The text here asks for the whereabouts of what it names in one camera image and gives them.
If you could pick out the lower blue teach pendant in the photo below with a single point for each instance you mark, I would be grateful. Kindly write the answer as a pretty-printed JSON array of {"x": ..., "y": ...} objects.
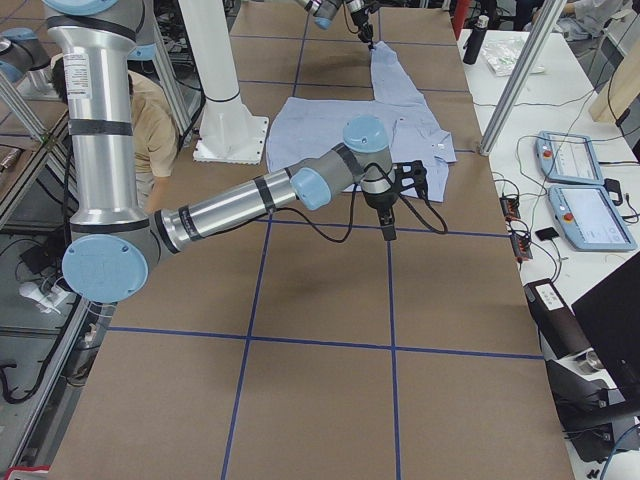
[{"x": 589, "y": 220}]

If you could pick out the black water bottle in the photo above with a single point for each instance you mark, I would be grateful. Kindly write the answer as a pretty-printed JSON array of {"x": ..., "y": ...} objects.
[{"x": 475, "y": 40}]

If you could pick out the clear plastic sheet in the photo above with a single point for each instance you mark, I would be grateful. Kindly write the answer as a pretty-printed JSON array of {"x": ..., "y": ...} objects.
[{"x": 502, "y": 55}]

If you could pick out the aluminium frame post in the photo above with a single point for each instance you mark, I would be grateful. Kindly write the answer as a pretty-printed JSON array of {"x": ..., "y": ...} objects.
[{"x": 533, "y": 46}]

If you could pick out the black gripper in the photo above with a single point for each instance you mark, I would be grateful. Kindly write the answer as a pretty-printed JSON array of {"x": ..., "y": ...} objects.
[
  {"x": 361, "y": 22},
  {"x": 380, "y": 201}
]

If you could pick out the black monitor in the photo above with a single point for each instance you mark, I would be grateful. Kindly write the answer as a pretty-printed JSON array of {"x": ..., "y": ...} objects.
[{"x": 608, "y": 315}]

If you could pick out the white camera pole base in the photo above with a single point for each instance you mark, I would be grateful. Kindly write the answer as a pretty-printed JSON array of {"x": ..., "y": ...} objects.
[{"x": 228, "y": 131}]

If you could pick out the light blue striped shirt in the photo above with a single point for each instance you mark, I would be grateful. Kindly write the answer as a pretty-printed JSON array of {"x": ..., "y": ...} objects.
[{"x": 308, "y": 128}]

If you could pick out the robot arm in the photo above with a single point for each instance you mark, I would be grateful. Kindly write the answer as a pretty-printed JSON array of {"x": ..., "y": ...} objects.
[
  {"x": 324, "y": 12},
  {"x": 125, "y": 146}
]

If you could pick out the black box with label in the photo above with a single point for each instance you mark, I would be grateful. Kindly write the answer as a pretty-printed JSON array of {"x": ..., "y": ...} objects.
[{"x": 555, "y": 319}]

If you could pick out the upper blue teach pendant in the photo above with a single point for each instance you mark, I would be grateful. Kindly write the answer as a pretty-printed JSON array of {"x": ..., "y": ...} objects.
[{"x": 568, "y": 158}]

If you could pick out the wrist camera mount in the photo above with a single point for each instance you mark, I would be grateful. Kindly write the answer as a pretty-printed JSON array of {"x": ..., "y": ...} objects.
[{"x": 410, "y": 178}]

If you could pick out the blue teach pendant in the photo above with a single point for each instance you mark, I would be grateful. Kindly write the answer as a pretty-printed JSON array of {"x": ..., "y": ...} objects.
[
  {"x": 589, "y": 220},
  {"x": 568, "y": 158}
]

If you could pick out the person in beige shirt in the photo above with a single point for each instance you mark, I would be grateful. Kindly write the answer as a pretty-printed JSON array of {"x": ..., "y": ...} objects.
[{"x": 155, "y": 140}]

